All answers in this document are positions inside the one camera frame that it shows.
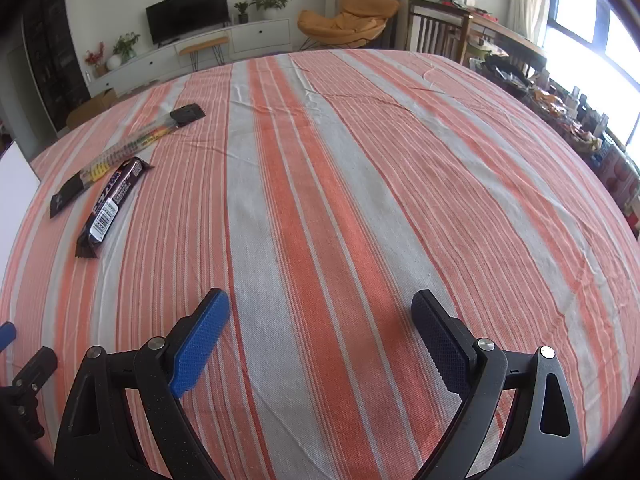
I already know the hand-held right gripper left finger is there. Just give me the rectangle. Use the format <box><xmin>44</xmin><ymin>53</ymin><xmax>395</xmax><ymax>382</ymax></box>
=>
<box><xmin>52</xmin><ymin>288</ymin><xmax>231</xmax><ymax>480</ymax></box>

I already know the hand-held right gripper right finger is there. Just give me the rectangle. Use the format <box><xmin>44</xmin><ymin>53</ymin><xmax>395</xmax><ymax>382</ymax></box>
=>
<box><xmin>411</xmin><ymin>289</ymin><xmax>586</xmax><ymax>480</ymax></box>

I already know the dark chocolate bar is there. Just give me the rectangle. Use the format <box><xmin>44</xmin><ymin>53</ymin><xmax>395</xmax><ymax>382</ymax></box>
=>
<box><xmin>75</xmin><ymin>156</ymin><xmax>155</xmax><ymax>260</ymax></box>

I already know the orange striped tablecloth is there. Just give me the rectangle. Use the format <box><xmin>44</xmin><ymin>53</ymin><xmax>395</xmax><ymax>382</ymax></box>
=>
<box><xmin>0</xmin><ymin>49</ymin><xmax>640</xmax><ymax>480</ymax></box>

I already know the long clear snack packet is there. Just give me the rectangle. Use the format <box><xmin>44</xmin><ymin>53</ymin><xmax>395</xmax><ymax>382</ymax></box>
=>
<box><xmin>49</xmin><ymin>103</ymin><xmax>207</xmax><ymax>219</ymax></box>

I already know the cardboard box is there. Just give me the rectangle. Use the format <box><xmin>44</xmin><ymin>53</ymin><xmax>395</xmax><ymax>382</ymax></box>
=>
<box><xmin>65</xmin><ymin>87</ymin><xmax>120</xmax><ymax>131</ymax></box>

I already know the peach print carton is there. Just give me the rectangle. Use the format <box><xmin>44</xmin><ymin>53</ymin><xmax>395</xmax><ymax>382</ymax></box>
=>
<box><xmin>597</xmin><ymin>142</ymin><xmax>640</xmax><ymax>211</ymax></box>

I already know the dark display shelf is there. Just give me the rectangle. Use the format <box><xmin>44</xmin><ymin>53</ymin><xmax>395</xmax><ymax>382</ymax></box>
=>
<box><xmin>20</xmin><ymin>0</ymin><xmax>91</xmax><ymax>136</ymax></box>

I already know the dark basket of packets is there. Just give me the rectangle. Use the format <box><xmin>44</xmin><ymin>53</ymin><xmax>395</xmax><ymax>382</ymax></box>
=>
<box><xmin>482</xmin><ymin>55</ymin><xmax>533</xmax><ymax>98</ymax></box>

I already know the red flower arrangement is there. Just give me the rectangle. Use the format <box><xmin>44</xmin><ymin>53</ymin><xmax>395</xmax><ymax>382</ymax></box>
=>
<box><xmin>84</xmin><ymin>41</ymin><xmax>108</xmax><ymax>78</ymax></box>

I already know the green plant in white vase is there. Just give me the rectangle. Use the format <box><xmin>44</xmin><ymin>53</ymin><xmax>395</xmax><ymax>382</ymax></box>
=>
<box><xmin>106</xmin><ymin>32</ymin><xmax>142</xmax><ymax>71</ymax></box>

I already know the wooden slat chair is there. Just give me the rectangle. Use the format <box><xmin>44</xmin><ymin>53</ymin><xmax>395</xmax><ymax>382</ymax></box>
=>
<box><xmin>407</xmin><ymin>0</ymin><xmax>471</xmax><ymax>63</ymax></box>

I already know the white low cabinet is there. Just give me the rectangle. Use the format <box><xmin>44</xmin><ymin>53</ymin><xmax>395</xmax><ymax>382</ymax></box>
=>
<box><xmin>87</xmin><ymin>17</ymin><xmax>292</xmax><ymax>98</ymax></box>

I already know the wooden dining table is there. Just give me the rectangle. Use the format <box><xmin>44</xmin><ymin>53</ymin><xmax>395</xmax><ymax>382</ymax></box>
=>
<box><xmin>410</xmin><ymin>0</ymin><xmax>548</xmax><ymax>71</ymax></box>

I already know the black television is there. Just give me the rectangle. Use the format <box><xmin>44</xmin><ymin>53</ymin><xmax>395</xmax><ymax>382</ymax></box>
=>
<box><xmin>145</xmin><ymin>0</ymin><xmax>232</xmax><ymax>46</ymax></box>

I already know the orange lounge chair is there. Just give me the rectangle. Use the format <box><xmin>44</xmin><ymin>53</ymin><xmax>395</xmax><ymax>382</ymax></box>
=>
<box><xmin>297</xmin><ymin>0</ymin><xmax>401</xmax><ymax>51</ymax></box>

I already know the window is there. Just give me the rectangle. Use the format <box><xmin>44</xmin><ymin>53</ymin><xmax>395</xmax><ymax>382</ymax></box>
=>
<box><xmin>542</xmin><ymin>0</ymin><xmax>640</xmax><ymax>146</ymax></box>

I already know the grey curtain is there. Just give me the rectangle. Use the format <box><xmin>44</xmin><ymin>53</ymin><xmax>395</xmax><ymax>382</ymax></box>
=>
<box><xmin>364</xmin><ymin>0</ymin><xmax>412</xmax><ymax>51</ymax></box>

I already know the large potted plant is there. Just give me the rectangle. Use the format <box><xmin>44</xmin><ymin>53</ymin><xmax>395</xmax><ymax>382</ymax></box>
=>
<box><xmin>248</xmin><ymin>0</ymin><xmax>295</xmax><ymax>21</ymax></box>

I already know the wooden stool with wire legs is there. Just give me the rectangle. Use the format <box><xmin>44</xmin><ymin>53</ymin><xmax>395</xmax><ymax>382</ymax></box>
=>
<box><xmin>178</xmin><ymin>36</ymin><xmax>230</xmax><ymax>72</ymax></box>

